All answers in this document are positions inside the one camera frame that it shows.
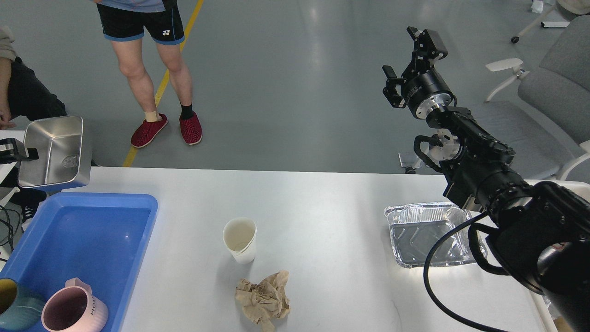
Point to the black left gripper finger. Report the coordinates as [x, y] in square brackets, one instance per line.
[13, 150]

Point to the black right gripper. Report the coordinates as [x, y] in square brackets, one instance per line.
[423, 90]

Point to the square stainless steel tray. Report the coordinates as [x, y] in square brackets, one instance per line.
[63, 145]

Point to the pink mug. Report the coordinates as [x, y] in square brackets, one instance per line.
[74, 308]

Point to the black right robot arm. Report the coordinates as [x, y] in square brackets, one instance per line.
[537, 234]

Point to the white side table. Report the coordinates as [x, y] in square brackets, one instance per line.
[4, 134]

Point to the seated person in black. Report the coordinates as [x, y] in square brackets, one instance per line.
[22, 94]

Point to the white chair base far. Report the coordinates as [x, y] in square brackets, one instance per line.
[568, 9]

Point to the blue plastic tray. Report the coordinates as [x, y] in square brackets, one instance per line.
[100, 238]

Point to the grey office chair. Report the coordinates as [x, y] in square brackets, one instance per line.
[552, 140]

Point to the aluminium foil tray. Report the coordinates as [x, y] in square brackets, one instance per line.
[415, 228]

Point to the teal ceramic mug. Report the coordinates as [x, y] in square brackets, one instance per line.
[20, 307]

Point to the white paper cup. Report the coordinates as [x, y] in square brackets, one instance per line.
[240, 238]

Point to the crumpled brown paper napkin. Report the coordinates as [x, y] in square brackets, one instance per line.
[265, 301]

